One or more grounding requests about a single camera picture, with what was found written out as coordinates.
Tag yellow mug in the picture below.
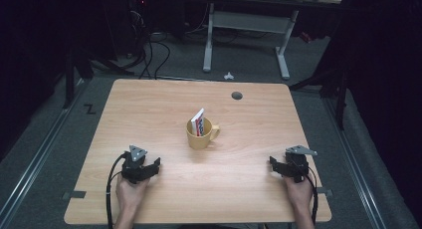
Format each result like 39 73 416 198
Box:
185 115 222 151

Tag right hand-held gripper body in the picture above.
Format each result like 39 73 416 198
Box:
278 144 318 184

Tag person's right hand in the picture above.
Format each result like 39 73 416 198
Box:
283 174 315 208

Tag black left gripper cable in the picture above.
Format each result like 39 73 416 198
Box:
105 151 129 229

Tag white box with red-blue print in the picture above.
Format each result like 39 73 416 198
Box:
190 108 206 137

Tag metal floor rail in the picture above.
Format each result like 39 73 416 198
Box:
321 97 388 229
0 79 93 225

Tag black floor cables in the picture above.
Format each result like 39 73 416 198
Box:
127 8 172 81

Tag grey tape strip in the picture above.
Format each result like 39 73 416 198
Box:
316 187 334 199
61 190 88 201

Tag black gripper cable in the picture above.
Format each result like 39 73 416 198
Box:
298 161 319 225
105 151 129 229

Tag person's left hand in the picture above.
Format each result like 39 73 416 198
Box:
114 176 151 211

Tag desk with white metal legs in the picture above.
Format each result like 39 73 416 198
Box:
201 0 343 81

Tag black metal stand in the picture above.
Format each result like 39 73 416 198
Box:
288 64 350 131
62 44 135 111

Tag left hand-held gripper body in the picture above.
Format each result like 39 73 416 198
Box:
120 144 154 185

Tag small red object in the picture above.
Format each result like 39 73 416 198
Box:
299 31 314 45

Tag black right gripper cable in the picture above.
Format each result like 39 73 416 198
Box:
298 161 319 225

